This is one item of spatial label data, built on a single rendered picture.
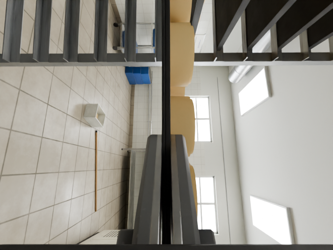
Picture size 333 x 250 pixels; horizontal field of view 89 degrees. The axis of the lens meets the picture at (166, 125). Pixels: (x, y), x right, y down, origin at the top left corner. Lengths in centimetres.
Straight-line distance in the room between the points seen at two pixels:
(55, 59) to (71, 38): 8
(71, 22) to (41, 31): 10
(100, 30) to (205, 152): 447
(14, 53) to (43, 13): 16
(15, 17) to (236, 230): 524
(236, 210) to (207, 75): 385
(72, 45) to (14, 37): 19
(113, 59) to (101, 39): 7
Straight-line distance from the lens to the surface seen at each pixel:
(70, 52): 64
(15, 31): 77
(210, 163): 488
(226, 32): 51
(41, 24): 73
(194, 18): 44
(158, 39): 59
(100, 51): 61
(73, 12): 71
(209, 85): 546
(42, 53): 69
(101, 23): 66
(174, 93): 19
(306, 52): 69
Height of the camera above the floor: 107
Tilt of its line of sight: level
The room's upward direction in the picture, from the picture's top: 90 degrees clockwise
